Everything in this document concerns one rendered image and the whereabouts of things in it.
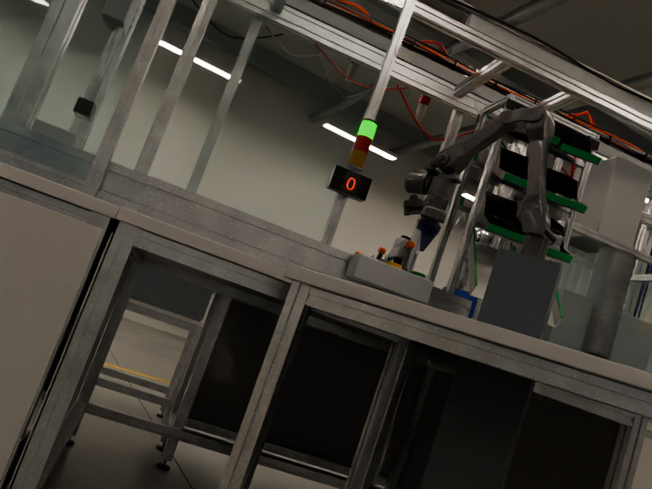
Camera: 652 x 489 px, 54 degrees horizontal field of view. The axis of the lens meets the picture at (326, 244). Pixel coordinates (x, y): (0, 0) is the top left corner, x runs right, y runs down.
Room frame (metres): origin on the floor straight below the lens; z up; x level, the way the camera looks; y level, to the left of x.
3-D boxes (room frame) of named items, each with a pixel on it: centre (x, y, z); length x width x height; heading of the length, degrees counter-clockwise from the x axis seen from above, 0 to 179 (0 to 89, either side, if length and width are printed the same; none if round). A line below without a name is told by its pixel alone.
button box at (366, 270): (1.60, -0.18, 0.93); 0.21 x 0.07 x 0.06; 103
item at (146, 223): (2.26, -0.12, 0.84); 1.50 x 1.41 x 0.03; 103
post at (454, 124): (2.99, -0.40, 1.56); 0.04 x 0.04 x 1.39; 13
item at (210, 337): (3.28, -0.66, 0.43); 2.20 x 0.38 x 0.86; 103
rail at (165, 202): (1.62, 0.02, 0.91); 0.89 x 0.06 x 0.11; 103
